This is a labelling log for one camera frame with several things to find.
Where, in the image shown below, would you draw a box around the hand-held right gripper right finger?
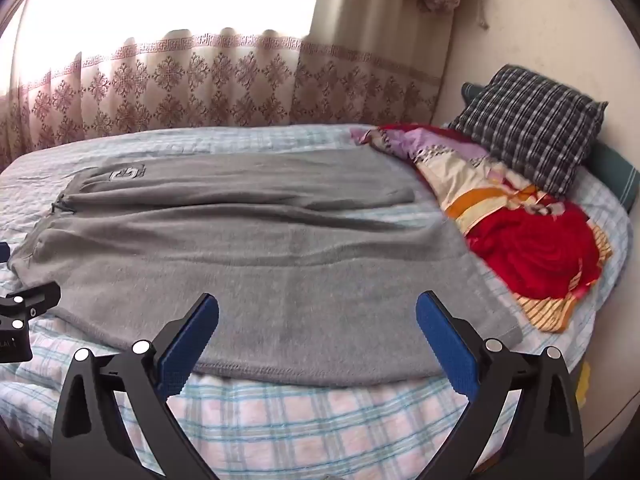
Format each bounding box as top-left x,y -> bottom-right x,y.
415,290 -> 586,480

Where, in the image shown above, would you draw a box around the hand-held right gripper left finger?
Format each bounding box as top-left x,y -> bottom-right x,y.
50,292 -> 221,480

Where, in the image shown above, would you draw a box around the grey pants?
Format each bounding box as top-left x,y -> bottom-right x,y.
9,149 -> 523,388

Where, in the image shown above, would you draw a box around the colourful floral quilt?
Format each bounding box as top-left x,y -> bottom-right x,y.
350,125 -> 613,333

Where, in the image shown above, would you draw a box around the bed with checked sheet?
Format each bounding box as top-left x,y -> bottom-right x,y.
0,122 -> 636,480

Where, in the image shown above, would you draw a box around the yellow object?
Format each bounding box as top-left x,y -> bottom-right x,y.
575,360 -> 592,406

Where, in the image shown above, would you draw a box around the sheer patterned curtain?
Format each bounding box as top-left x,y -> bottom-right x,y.
0,0 -> 313,173

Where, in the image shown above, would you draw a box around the teal pillow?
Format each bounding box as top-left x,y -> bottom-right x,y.
460,82 -> 640,213

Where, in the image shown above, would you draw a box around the plaid pillow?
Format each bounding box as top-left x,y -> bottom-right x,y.
447,64 -> 610,198

